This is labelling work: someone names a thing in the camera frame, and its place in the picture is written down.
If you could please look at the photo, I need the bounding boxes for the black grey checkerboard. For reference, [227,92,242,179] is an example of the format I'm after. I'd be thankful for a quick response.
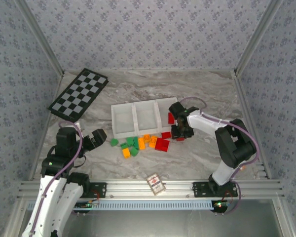
[47,68,109,125]

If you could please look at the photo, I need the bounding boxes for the playing card box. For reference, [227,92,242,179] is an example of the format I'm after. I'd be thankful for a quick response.
[146,172,166,196]

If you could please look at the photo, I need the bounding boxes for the small circuit board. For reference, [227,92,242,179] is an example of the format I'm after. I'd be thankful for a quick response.
[213,200,231,208]
[73,201,101,208]

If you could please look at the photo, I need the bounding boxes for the grey metal panel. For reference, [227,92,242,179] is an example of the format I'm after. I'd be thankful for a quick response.
[22,209,286,237]

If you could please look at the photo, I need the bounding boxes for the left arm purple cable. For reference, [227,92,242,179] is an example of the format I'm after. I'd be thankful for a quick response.
[31,120,83,237]

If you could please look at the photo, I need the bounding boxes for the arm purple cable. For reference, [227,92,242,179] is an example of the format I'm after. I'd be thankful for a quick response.
[31,120,83,237]
[179,96,259,215]

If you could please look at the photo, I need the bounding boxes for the aluminium side rail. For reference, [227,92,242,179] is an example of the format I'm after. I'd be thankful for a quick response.
[27,73,66,182]
[230,70,272,180]

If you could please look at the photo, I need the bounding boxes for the long aluminium base rail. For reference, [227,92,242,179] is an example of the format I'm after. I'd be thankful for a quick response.
[16,179,286,200]

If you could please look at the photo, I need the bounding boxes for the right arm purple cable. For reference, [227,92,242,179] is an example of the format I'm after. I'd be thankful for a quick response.
[179,96,259,215]

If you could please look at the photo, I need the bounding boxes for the slotted blue cable duct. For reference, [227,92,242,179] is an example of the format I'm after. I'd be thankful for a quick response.
[27,199,218,211]

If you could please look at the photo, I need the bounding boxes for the aluminium lower frame bar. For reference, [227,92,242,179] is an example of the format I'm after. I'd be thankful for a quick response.
[272,197,296,237]
[3,197,28,237]

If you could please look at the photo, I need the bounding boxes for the aluminium frame post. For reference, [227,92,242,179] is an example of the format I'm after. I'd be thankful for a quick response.
[14,0,66,77]
[233,0,285,76]

